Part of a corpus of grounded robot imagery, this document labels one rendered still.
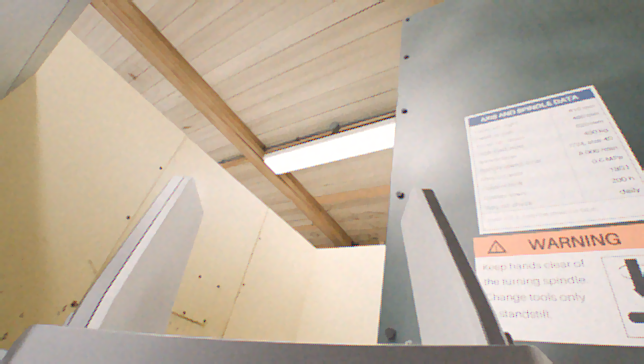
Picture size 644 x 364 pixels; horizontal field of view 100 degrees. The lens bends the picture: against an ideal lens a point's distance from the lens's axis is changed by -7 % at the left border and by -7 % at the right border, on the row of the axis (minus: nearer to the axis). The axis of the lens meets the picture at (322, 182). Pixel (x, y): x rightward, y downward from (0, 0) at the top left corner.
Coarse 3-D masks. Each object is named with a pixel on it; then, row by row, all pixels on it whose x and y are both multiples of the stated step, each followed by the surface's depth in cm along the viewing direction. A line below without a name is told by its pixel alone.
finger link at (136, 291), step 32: (160, 192) 10; (192, 192) 11; (160, 224) 8; (192, 224) 11; (128, 256) 7; (160, 256) 8; (96, 288) 7; (128, 288) 7; (160, 288) 8; (96, 320) 6; (128, 320) 7; (160, 320) 8
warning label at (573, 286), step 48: (480, 240) 32; (528, 240) 29; (576, 240) 27; (624, 240) 25; (528, 288) 27; (576, 288) 25; (624, 288) 23; (528, 336) 25; (576, 336) 23; (624, 336) 21
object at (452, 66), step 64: (448, 0) 70; (512, 0) 56; (576, 0) 47; (640, 0) 40; (448, 64) 54; (512, 64) 46; (576, 64) 39; (640, 64) 34; (448, 128) 45; (640, 128) 30; (448, 192) 38; (384, 320) 32
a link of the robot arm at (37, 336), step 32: (0, 352) 5; (32, 352) 4; (64, 352) 4; (96, 352) 5; (128, 352) 5; (160, 352) 5; (192, 352) 5; (224, 352) 5; (256, 352) 5; (288, 352) 5; (320, 352) 5; (352, 352) 5; (384, 352) 5; (416, 352) 5; (448, 352) 5; (480, 352) 5; (512, 352) 5
